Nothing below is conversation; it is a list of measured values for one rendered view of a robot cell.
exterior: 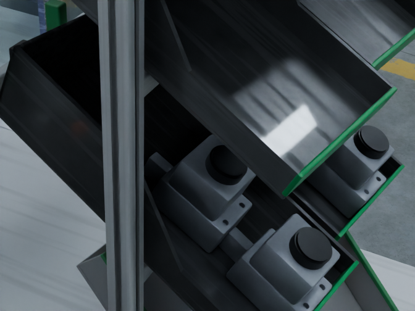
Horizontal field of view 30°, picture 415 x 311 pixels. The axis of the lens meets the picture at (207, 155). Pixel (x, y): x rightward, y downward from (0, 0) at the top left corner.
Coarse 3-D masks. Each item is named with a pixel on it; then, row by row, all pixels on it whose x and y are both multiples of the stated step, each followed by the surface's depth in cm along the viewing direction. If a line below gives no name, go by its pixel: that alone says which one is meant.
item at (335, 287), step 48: (48, 48) 58; (96, 48) 65; (0, 96) 58; (48, 96) 54; (96, 96) 64; (48, 144) 57; (96, 144) 54; (144, 144) 63; (192, 144) 65; (96, 192) 56; (144, 192) 53; (144, 240) 55; (192, 240) 59; (192, 288) 55; (336, 288) 59
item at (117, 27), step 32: (128, 0) 42; (128, 32) 43; (128, 64) 44; (128, 96) 45; (128, 128) 46; (128, 160) 48; (128, 192) 49; (128, 224) 51; (128, 256) 52; (128, 288) 54
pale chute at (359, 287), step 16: (352, 240) 81; (352, 272) 83; (368, 272) 82; (352, 288) 84; (368, 288) 83; (384, 288) 82; (336, 304) 83; (352, 304) 84; (368, 304) 84; (384, 304) 82
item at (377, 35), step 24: (312, 0) 61; (336, 0) 62; (360, 0) 64; (384, 0) 65; (408, 0) 65; (336, 24) 60; (360, 24) 61; (384, 24) 63; (408, 24) 64; (360, 48) 59; (384, 48) 61
